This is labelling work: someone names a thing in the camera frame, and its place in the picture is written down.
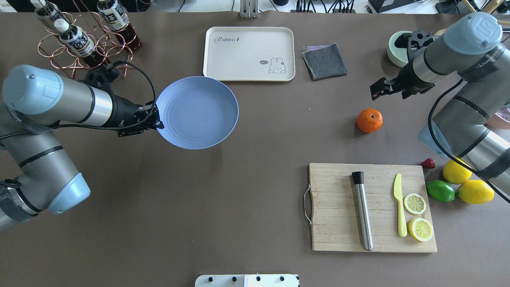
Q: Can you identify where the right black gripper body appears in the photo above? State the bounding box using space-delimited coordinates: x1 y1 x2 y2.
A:
370 30 439 100

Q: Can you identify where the lemon slice two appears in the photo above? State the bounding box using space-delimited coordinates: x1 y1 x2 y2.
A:
408 218 434 242

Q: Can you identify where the tea bottle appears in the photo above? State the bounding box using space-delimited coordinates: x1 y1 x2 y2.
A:
54 19 104 68
96 0 141 51
30 0 70 30

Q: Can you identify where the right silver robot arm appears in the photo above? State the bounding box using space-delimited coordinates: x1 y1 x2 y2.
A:
370 12 510 194

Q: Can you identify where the steel muddler black tip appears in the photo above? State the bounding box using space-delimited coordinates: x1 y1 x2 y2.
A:
351 171 374 252

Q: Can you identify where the red strawberry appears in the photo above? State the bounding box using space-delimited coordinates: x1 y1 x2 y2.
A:
420 158 435 169

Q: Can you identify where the tea bottle back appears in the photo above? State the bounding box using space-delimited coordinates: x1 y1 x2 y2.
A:
30 0 70 30

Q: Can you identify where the cream rabbit tray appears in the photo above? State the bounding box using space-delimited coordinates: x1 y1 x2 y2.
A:
202 27 296 82

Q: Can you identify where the tea bottle front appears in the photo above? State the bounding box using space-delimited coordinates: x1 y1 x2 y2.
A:
54 19 104 68

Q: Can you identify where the yellow lemon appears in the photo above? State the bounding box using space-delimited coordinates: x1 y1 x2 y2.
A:
457 180 495 204
442 160 473 184

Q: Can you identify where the mint green bowl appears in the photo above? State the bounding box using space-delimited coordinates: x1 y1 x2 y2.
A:
386 30 412 67

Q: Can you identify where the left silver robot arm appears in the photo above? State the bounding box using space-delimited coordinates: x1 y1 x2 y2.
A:
0 61 164 231

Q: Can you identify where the blue plate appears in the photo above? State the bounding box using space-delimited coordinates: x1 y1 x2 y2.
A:
156 76 239 149

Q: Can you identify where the pink bowl with ice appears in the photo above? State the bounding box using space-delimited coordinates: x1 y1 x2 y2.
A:
486 104 510 130

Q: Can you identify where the yellow lemon far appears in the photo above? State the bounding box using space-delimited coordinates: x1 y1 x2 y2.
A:
457 180 495 204

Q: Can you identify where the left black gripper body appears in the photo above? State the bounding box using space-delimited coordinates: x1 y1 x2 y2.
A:
82 61 160 138

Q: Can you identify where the grey folded cloth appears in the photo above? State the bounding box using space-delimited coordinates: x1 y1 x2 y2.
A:
301 42 348 81

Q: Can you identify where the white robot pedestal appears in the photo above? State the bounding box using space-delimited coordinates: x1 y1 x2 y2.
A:
195 273 300 287

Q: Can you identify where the green lime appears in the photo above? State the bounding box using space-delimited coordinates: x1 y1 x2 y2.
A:
426 180 455 203

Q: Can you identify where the wooden cup tree stand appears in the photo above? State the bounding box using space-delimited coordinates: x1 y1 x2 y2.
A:
434 0 509 36

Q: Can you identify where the lemon slice one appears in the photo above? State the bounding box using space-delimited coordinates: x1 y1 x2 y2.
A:
403 194 427 215

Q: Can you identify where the copper wire bottle rack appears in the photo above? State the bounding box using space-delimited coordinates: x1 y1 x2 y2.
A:
31 0 141 78

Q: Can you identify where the tea bottle middle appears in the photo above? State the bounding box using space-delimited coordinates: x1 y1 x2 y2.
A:
96 0 141 51

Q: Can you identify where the yellow plastic knife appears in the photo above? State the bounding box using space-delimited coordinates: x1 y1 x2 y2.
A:
393 173 408 237

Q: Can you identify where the yellow lemon near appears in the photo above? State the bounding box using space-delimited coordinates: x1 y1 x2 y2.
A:
442 160 473 184

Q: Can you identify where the orange mandarin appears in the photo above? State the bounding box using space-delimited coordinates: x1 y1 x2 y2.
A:
356 108 384 133

